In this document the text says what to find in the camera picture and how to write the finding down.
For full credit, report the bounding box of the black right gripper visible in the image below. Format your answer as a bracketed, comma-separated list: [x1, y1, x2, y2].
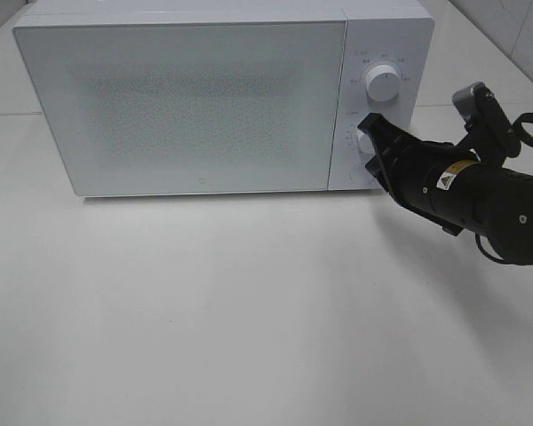
[357, 113, 456, 222]

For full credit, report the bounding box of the white timer knob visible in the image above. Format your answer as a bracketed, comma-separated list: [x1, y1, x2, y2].
[356, 130, 374, 154]

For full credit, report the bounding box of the round door release button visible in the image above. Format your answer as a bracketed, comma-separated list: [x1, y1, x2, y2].
[349, 164, 373, 186]

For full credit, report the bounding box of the white microwave door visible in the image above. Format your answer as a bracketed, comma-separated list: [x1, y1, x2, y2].
[14, 21, 346, 197]

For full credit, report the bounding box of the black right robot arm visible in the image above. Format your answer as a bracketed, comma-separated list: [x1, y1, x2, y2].
[358, 113, 533, 265]

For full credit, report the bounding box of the white power knob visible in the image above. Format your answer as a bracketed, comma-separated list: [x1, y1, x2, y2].
[365, 63, 401, 102]

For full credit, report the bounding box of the white microwave oven body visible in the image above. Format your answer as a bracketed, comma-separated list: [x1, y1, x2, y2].
[12, 1, 434, 195]

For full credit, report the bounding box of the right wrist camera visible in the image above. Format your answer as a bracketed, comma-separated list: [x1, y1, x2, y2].
[452, 82, 521, 166]

